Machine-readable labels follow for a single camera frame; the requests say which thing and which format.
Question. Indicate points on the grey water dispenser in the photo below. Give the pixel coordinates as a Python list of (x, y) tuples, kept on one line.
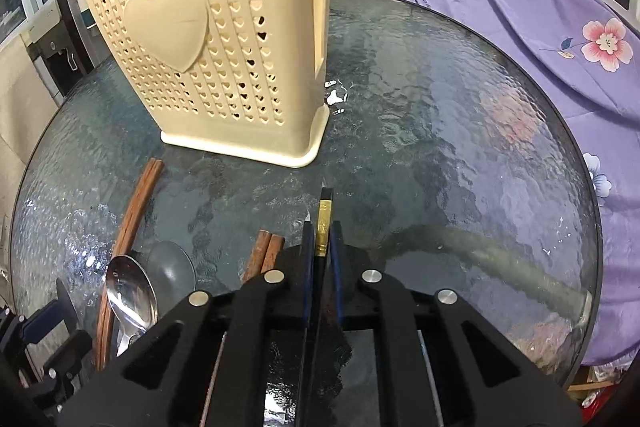
[(65, 47)]

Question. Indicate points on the cream plastic utensil holder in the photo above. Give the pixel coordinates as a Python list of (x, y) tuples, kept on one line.
[(225, 57)]

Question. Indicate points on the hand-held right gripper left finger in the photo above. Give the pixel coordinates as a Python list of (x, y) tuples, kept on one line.
[(307, 277)]

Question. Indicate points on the purple floral cloth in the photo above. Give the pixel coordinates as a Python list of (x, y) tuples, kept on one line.
[(550, 57)]

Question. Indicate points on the black chopstick with gold band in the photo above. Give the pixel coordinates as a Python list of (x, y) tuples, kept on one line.
[(325, 227)]

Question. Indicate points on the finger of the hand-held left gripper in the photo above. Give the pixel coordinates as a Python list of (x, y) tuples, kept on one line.
[(45, 324), (67, 357)]

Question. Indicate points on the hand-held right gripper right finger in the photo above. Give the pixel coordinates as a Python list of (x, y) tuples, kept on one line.
[(336, 277)]

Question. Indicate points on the metal spoon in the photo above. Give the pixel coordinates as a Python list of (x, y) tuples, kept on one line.
[(131, 292)]

